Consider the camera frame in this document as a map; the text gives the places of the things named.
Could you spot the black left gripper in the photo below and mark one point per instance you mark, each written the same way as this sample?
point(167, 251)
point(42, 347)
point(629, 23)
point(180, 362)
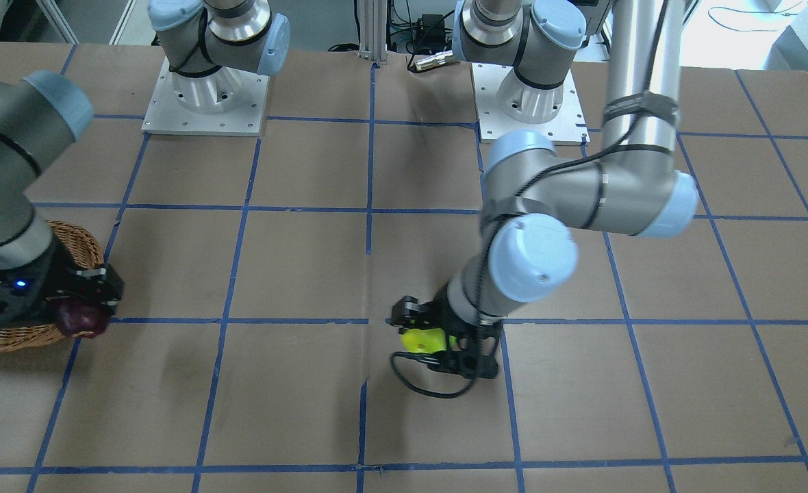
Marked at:
point(441, 313)

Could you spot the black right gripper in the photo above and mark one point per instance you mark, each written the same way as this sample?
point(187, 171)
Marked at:
point(60, 272)

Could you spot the green apple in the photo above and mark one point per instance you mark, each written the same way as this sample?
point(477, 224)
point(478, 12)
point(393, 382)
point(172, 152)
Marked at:
point(428, 341)

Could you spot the dark red apple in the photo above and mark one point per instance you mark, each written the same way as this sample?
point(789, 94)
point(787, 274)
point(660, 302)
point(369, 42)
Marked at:
point(78, 319)

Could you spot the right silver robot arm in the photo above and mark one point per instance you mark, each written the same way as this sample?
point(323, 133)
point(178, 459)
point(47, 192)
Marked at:
point(40, 116)

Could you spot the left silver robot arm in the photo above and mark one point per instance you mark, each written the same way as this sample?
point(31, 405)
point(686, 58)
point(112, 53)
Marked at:
point(532, 198)

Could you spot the brown wicker basket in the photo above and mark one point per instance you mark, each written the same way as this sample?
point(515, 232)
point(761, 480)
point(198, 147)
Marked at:
point(86, 251)

